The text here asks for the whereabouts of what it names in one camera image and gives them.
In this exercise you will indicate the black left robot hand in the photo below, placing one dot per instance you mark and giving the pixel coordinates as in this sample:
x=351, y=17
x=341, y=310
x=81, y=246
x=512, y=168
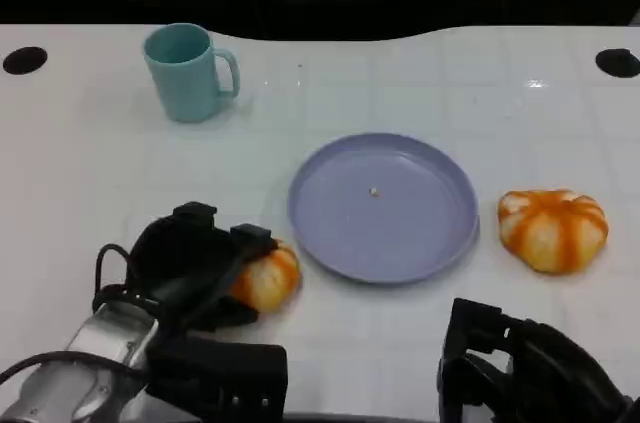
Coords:
x=180, y=253

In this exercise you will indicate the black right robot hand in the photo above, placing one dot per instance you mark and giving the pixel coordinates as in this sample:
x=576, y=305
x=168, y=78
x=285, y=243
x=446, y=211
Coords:
x=540, y=373

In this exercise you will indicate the orange white toy bread roll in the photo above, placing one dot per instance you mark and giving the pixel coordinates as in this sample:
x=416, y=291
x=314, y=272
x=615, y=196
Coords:
x=270, y=278
x=550, y=233

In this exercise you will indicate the pale green mug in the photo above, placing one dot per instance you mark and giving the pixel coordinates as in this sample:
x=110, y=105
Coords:
x=185, y=88

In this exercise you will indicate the lilac plate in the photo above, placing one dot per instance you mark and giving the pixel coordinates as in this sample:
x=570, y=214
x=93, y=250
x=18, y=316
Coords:
x=375, y=233

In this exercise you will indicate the black table grommet hole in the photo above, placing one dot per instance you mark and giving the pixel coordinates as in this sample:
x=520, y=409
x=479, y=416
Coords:
x=25, y=60
x=617, y=63

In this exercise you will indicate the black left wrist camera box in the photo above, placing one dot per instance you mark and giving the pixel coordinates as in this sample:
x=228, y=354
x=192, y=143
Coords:
x=225, y=378

